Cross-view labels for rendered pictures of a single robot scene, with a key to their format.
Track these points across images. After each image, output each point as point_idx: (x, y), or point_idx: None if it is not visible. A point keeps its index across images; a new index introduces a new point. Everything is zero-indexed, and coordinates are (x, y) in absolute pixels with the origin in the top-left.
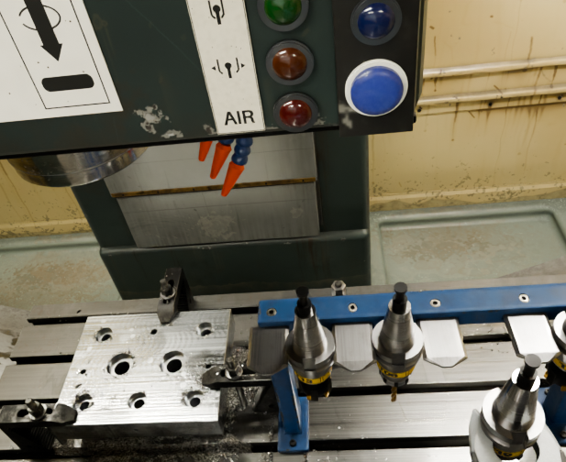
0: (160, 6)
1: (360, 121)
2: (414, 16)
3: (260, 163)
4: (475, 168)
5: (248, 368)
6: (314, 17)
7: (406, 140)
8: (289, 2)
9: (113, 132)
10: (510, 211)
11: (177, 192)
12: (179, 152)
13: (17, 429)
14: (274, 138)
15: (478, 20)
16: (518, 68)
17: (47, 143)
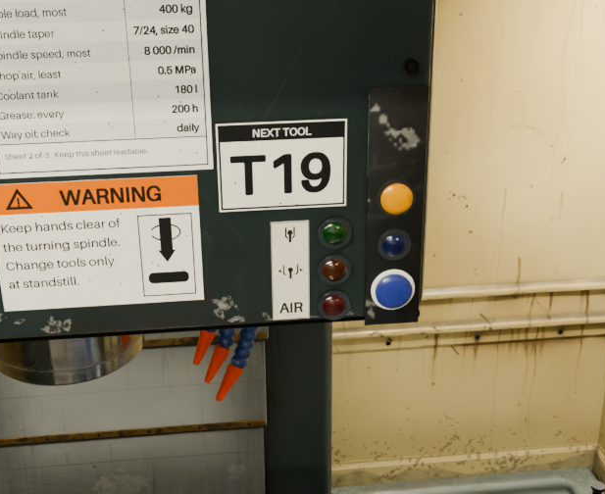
0: (251, 229)
1: (380, 313)
2: (419, 243)
3: (194, 400)
4: (465, 423)
5: None
6: (353, 241)
7: (373, 383)
8: (340, 230)
9: (190, 316)
10: (516, 485)
11: (75, 440)
12: (87, 382)
13: None
14: None
15: (455, 235)
16: (507, 293)
17: (133, 323)
